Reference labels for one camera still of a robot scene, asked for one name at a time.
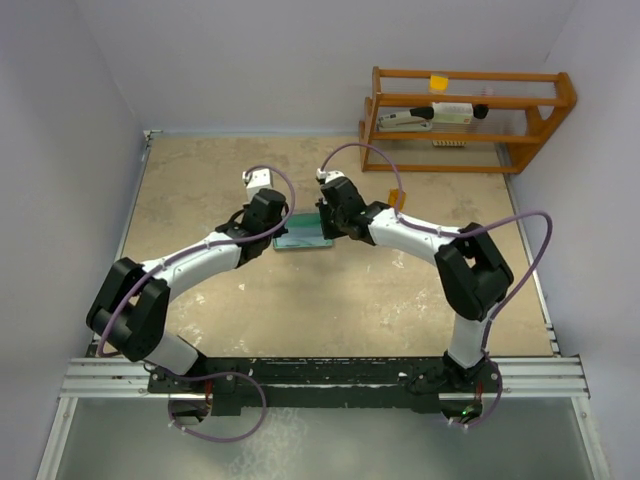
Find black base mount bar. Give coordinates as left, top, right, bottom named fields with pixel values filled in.
left=148, top=355, right=502, bottom=417

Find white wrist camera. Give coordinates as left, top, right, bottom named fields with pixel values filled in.
left=315, top=168, right=344, bottom=185
left=242, top=168, right=273, bottom=201

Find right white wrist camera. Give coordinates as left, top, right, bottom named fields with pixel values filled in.
left=315, top=168, right=344, bottom=185

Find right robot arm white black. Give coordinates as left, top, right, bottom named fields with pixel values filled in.
left=316, top=170, right=514, bottom=391

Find light blue cleaning cloth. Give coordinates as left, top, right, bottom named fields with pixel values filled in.
left=287, top=217, right=323, bottom=239

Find grey-brown glasses case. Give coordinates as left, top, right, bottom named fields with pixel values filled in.
left=273, top=212, right=333, bottom=251

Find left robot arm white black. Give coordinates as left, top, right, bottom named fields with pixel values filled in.
left=86, top=188, right=290, bottom=392

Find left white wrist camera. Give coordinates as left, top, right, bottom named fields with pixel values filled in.
left=242, top=168, right=273, bottom=201

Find white stapler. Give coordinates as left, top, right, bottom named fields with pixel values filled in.
left=376, top=107, right=434, bottom=132

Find staples strip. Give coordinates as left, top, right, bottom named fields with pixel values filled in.
left=432, top=140, right=467, bottom=148

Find purple cable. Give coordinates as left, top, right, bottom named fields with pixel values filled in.
left=317, top=142, right=555, bottom=433
left=96, top=164, right=297, bottom=443

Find orange sunglasses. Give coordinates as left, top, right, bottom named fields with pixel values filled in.
left=387, top=188, right=406, bottom=211

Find wooden shelf rack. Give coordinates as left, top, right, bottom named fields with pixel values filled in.
left=358, top=67, right=578, bottom=174

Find yellow sticky note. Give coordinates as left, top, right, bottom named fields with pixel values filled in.
left=429, top=74, right=449, bottom=94

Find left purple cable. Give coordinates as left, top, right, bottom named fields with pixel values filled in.
left=96, top=164, right=297, bottom=443

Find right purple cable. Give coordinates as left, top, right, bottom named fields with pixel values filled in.
left=317, top=142, right=555, bottom=433

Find black round knob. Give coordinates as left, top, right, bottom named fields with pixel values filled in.
left=473, top=104, right=489, bottom=120

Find white red box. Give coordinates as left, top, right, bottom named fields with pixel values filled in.
left=432, top=102, right=474, bottom=125

